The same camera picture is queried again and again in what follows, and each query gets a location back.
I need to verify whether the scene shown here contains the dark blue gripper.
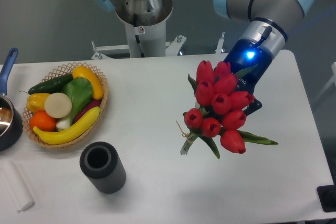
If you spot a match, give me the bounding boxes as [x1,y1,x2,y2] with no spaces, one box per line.
[224,39,272,116]

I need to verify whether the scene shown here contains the red tulip bouquet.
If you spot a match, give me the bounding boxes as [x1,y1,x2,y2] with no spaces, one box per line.
[180,60,277,158]

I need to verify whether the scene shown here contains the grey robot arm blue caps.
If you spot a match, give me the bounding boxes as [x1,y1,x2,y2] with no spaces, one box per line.
[94,0,314,93]

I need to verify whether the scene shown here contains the white object right edge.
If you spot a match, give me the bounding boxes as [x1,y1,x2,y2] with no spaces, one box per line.
[316,62,336,100]

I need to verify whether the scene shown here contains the black device at edge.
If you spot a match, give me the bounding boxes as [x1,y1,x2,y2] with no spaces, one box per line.
[317,185,336,212]

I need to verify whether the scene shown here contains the dark red eggplant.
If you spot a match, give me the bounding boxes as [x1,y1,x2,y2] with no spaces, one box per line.
[73,100,101,123]

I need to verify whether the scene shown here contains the dark grey ribbed vase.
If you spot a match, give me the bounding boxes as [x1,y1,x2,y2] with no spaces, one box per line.
[79,142,127,194]

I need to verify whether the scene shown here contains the green bok choy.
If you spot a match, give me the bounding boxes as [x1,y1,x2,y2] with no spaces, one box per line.
[44,77,93,131]

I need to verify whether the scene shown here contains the yellow squash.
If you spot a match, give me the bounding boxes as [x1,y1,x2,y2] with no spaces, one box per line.
[72,66,103,100]

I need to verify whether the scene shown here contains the long yellow banana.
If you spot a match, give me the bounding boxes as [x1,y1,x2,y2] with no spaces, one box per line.
[33,106,100,145]

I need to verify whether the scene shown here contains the woven wicker basket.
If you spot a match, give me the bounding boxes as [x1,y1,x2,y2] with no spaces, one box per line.
[22,62,109,148]

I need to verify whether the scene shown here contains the green cucumber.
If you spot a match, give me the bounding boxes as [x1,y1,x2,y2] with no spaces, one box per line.
[20,74,73,95]

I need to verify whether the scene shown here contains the orange fruit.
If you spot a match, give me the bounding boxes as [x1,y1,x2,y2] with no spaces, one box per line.
[29,111,56,132]

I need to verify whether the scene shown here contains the yellow bell pepper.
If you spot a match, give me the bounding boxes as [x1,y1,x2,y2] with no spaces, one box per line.
[26,93,50,113]

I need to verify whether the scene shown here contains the white ribbed cylinder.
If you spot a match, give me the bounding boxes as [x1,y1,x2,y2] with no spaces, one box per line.
[2,161,35,212]

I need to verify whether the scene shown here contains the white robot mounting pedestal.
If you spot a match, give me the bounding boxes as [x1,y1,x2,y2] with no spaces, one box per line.
[91,19,226,60]

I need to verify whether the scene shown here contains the dark saucepan blue handle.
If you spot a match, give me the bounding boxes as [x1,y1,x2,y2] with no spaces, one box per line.
[1,48,23,152]

